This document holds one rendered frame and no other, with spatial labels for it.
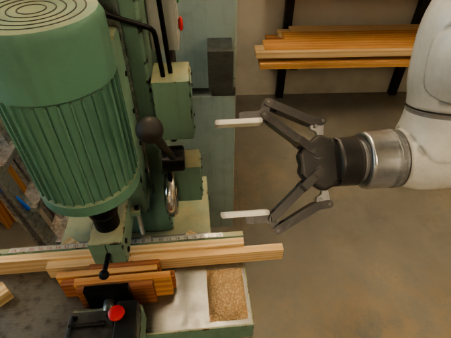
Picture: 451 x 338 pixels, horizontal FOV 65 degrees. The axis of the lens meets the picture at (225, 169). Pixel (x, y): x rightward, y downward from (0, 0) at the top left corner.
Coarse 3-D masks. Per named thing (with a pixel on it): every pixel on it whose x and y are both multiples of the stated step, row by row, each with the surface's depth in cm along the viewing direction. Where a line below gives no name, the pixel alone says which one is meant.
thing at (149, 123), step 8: (144, 120) 43; (152, 120) 44; (136, 128) 44; (144, 128) 43; (152, 128) 43; (160, 128) 44; (144, 136) 43; (152, 136) 43; (160, 136) 44; (160, 144) 54; (168, 152) 65; (176, 152) 80; (184, 152) 83; (168, 160) 80; (176, 160) 80; (184, 160) 80; (168, 168) 81; (176, 168) 81; (184, 168) 82
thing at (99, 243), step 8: (128, 200) 80; (120, 208) 78; (128, 208) 80; (120, 216) 76; (128, 216) 79; (120, 224) 75; (128, 224) 78; (96, 232) 73; (112, 232) 73; (120, 232) 73; (128, 232) 78; (96, 240) 72; (104, 240) 72; (112, 240) 72; (120, 240) 72; (128, 240) 77; (96, 248) 72; (104, 248) 72; (112, 248) 72; (120, 248) 73; (128, 248) 76; (96, 256) 74; (104, 256) 74; (112, 256) 74; (120, 256) 74; (128, 256) 76
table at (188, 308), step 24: (216, 264) 87; (240, 264) 87; (24, 288) 82; (48, 288) 82; (192, 288) 82; (0, 312) 78; (24, 312) 78; (48, 312) 78; (72, 312) 78; (144, 312) 78; (168, 312) 78; (192, 312) 78; (0, 336) 75; (24, 336) 75; (48, 336) 75; (168, 336) 76; (192, 336) 77; (216, 336) 78; (240, 336) 80
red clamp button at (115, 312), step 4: (112, 308) 66; (116, 308) 66; (120, 308) 66; (108, 312) 66; (112, 312) 66; (116, 312) 66; (120, 312) 66; (124, 312) 66; (108, 316) 65; (112, 316) 65; (116, 316) 65; (120, 316) 65; (112, 320) 65; (116, 320) 65
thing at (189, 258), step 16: (144, 256) 84; (160, 256) 84; (176, 256) 84; (192, 256) 84; (208, 256) 85; (224, 256) 85; (240, 256) 86; (256, 256) 86; (272, 256) 87; (48, 272) 83
